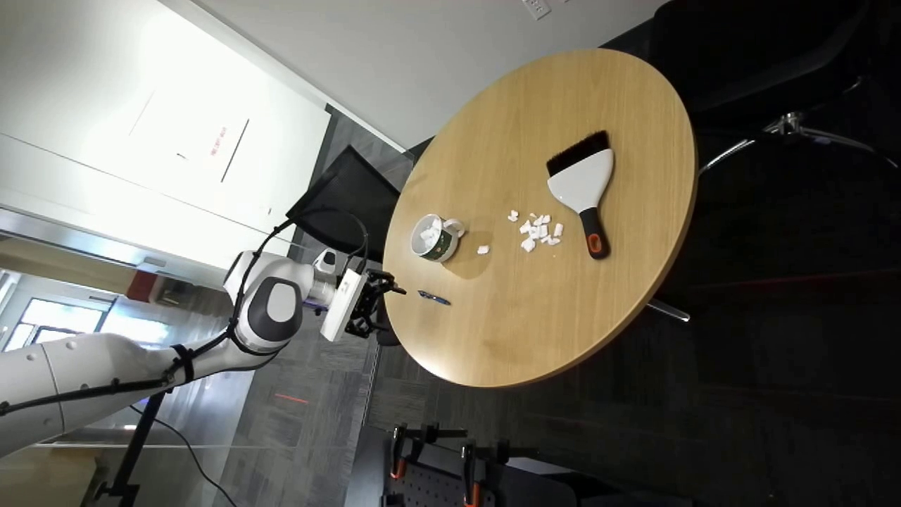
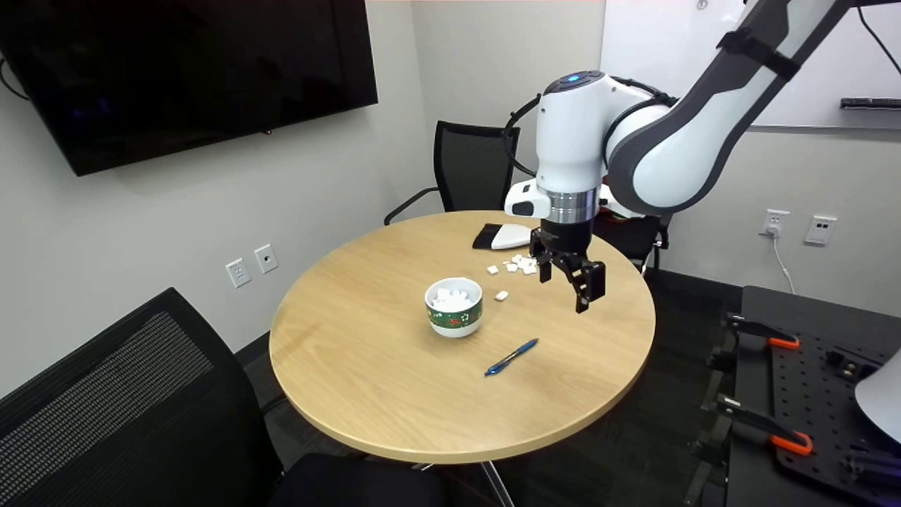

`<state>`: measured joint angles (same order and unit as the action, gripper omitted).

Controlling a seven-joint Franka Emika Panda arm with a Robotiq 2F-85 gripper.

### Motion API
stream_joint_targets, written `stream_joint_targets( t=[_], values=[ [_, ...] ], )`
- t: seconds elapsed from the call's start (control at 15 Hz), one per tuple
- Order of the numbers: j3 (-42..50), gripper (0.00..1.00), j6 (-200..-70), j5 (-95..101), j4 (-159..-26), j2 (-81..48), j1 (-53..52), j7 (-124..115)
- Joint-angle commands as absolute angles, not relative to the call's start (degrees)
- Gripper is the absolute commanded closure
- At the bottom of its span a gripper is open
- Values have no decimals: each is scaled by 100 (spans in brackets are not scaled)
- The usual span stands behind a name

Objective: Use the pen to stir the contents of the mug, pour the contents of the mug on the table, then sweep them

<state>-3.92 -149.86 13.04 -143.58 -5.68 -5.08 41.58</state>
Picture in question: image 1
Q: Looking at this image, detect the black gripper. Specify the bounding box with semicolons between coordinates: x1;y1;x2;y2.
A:
353;272;409;342

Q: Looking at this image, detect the green and white mug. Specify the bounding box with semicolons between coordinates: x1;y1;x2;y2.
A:
409;213;471;265

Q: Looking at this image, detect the black mesh office chair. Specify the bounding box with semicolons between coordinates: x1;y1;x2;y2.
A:
285;145;406;267
656;0;901;177

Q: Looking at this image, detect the black orange bar clamp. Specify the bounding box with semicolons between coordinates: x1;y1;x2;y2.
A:
457;441;515;507
385;422;471;487

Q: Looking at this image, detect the black perforated robot stand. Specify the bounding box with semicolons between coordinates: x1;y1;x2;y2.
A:
378;460;585;507

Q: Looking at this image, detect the black tripod stand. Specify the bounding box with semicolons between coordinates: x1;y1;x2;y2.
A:
93;390;177;507

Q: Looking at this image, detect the red wall box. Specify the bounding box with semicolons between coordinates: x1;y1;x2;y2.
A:
124;267;160;306

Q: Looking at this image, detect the black tripod cable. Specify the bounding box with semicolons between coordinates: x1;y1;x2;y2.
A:
152;413;242;507

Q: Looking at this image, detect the white paper wall notice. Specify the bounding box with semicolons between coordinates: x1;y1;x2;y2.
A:
124;89;254;187

